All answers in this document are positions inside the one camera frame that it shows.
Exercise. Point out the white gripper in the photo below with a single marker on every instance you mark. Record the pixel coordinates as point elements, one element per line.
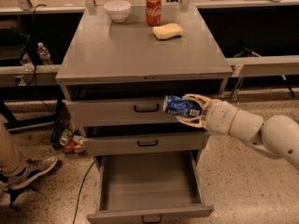
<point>220,116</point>

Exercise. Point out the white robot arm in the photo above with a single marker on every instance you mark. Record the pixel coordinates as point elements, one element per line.
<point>276,137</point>

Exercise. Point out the grey drawer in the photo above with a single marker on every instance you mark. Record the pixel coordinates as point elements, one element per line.
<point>119,145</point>
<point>117,112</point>
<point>162,184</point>

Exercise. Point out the black handle bottom drawer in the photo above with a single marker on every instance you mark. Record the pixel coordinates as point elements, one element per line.
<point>151,219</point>

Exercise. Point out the black handle drawer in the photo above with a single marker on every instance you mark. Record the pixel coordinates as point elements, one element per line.
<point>146,109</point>
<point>151,219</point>
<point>147,144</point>

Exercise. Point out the blue pepsi can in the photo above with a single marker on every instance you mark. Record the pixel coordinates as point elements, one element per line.
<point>174,105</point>

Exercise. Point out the white bowl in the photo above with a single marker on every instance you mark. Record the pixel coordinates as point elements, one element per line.
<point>118,10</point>

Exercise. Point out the black handle top drawer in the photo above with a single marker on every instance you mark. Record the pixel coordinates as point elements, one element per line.
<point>146,109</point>

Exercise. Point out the clear water bottle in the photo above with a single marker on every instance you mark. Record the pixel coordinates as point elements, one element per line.
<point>44,54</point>

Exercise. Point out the black chair base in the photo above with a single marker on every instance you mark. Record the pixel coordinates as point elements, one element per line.
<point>14,194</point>

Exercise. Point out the red coca-cola can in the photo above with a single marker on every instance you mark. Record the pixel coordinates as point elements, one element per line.
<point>153,12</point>

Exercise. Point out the grey sneaker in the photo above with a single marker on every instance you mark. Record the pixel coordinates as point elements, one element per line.
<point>32,171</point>

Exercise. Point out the grey drawer cabinet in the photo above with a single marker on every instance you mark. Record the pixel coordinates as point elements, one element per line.
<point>109,60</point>

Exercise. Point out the grey bottom drawer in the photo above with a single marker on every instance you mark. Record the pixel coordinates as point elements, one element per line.
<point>162,184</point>

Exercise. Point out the yellow sponge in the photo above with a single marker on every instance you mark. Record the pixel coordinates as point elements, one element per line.
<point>167,31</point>

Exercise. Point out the person leg khaki trousers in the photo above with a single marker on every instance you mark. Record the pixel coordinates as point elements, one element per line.
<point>12,162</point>

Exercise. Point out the grey top drawer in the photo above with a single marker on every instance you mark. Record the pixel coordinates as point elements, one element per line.
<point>117,112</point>

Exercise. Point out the black desk left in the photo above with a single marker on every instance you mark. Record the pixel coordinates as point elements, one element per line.
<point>22,79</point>

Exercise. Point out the black handle middle drawer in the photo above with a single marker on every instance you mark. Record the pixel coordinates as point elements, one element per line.
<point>147,144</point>

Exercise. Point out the grey middle drawer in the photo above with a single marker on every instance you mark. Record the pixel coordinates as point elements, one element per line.
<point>119,145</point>

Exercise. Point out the pile of floor clutter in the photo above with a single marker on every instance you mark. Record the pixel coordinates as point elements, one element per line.
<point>72,142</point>

